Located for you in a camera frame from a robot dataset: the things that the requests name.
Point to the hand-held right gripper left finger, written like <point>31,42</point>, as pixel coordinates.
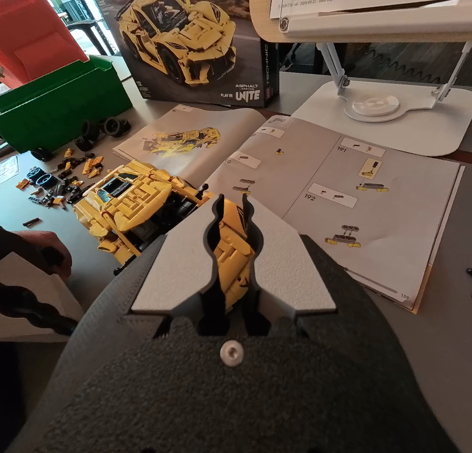
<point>169,276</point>

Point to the brick set box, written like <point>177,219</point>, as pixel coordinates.
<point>184,36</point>

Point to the instruction booklet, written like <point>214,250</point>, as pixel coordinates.
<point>313,165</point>

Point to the black wheel hub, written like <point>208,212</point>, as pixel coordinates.
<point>35,173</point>
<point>48,180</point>

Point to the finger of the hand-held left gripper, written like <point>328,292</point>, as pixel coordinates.
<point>37,276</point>
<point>22,327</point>

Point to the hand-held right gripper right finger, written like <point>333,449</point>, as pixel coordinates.
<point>295,276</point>

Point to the short black beam piece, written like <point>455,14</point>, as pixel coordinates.
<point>31,222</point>

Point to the grey desk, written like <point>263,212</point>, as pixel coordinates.
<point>450,331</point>

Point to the red plastic carry case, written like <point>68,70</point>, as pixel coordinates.
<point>37,36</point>

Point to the green plastic bin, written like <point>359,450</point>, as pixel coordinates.
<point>55,110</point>

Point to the yellow brick car model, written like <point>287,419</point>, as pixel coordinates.
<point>140,198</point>

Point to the pile of yellow black pieces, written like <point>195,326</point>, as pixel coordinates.
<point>88,165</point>

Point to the black toy tire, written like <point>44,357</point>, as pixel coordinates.
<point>40,153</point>
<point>118,125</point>
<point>83,143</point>
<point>90,130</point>

